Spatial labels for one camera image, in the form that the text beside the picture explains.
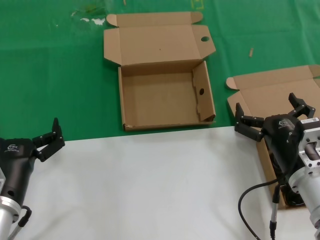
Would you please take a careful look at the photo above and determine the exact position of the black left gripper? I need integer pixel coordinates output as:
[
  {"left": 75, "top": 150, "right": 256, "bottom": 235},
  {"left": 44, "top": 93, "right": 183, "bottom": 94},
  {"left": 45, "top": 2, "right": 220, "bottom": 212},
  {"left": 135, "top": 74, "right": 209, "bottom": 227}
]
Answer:
[{"left": 0, "top": 117, "right": 66, "bottom": 205}]

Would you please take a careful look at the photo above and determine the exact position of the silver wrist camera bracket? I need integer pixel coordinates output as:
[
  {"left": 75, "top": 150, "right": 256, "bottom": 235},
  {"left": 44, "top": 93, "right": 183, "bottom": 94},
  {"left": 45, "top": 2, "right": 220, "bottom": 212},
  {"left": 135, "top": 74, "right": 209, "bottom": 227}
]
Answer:
[
  {"left": 0, "top": 167, "right": 6, "bottom": 193},
  {"left": 298, "top": 117, "right": 320, "bottom": 176}
]

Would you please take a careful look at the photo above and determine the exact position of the right arm cable silver plug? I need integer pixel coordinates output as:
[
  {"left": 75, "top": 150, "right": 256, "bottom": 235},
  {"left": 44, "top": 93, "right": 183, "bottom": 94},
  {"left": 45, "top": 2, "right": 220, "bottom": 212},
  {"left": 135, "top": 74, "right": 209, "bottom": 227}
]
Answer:
[{"left": 268, "top": 183, "right": 281, "bottom": 240}]

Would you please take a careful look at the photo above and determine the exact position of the green table cloth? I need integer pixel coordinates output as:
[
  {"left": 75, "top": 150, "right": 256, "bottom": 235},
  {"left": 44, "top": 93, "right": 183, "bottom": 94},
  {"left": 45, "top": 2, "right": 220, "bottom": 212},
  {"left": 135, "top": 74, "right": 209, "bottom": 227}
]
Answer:
[{"left": 0, "top": 0, "right": 320, "bottom": 142}]

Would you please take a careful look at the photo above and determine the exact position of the white table sheet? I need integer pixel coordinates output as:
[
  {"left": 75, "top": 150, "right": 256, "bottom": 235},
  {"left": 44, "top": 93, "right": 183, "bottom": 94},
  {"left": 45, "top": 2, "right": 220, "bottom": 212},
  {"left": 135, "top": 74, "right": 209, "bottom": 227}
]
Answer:
[{"left": 0, "top": 124, "right": 320, "bottom": 240}]

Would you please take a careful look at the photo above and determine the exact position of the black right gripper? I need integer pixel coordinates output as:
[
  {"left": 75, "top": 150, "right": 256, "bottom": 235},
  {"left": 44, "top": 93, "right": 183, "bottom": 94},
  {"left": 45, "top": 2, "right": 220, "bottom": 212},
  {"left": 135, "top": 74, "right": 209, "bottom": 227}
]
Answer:
[{"left": 234, "top": 92, "right": 316, "bottom": 175}]

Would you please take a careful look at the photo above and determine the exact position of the pile of black power cables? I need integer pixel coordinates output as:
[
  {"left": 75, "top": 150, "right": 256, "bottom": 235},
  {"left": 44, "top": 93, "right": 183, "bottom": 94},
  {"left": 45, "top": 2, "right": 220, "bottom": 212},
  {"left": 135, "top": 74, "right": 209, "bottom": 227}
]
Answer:
[{"left": 268, "top": 144, "right": 307, "bottom": 207}]

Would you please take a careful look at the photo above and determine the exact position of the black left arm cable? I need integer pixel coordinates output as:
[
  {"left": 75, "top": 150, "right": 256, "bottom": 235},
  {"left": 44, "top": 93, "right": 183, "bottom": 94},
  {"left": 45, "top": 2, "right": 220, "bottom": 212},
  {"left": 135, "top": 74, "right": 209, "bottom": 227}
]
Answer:
[{"left": 8, "top": 204, "right": 33, "bottom": 240}]

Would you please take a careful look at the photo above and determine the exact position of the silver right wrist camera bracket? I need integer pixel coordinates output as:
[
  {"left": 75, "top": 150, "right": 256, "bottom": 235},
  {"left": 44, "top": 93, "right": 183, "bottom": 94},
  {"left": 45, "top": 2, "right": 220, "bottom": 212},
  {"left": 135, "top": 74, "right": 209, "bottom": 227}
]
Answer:
[{"left": 298, "top": 117, "right": 320, "bottom": 176}]

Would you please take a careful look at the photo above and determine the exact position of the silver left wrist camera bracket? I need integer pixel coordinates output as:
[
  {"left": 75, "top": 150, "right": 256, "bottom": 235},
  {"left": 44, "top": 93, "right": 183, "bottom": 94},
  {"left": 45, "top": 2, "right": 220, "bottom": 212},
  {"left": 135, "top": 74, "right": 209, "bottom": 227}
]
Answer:
[{"left": 0, "top": 167, "right": 6, "bottom": 193}]

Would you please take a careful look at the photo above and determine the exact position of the black looped right arm cable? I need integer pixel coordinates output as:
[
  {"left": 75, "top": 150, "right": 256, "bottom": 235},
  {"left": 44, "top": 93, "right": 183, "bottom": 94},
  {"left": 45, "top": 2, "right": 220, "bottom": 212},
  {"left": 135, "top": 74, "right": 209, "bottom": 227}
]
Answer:
[{"left": 237, "top": 176, "right": 286, "bottom": 240}]

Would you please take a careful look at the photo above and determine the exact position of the cardboard box holding cables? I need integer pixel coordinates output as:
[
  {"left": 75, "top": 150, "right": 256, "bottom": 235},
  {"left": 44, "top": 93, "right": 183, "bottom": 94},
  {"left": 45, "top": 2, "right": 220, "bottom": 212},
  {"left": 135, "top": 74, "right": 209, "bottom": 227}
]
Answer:
[{"left": 225, "top": 64, "right": 320, "bottom": 210}]

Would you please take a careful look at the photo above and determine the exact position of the cardboard box with round holes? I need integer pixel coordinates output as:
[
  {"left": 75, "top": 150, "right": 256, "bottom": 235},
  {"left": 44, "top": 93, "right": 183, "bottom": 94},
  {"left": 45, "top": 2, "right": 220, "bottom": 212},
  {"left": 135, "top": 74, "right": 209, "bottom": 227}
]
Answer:
[{"left": 103, "top": 11, "right": 217, "bottom": 132}]

